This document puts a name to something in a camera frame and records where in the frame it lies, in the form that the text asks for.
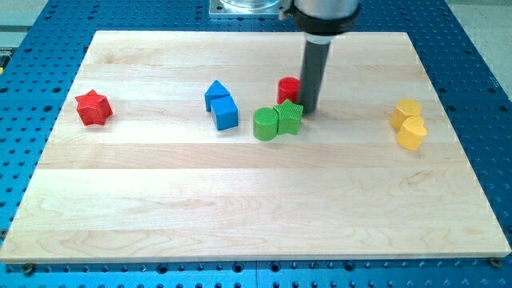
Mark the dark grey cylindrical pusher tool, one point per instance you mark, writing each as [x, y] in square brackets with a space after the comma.
[314, 59]

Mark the red cylinder block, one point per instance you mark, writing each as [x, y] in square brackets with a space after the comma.
[287, 89]

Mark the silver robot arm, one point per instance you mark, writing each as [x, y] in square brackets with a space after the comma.
[320, 21]

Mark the blue triangle block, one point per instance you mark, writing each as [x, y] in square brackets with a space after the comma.
[216, 90]

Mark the green star block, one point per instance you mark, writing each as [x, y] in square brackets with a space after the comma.
[289, 117]

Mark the green cylinder block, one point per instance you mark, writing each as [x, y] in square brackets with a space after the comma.
[265, 124]

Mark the yellow pentagon block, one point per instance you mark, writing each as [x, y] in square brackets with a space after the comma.
[404, 109]

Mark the blue cube block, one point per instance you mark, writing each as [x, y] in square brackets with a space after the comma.
[224, 113]

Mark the yellow heart block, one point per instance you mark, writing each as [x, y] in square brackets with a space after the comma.
[412, 133]

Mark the light wooden board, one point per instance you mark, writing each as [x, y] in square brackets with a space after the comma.
[159, 183]

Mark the red star block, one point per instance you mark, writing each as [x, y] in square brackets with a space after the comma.
[93, 108]

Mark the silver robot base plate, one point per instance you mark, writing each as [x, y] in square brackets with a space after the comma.
[244, 7]

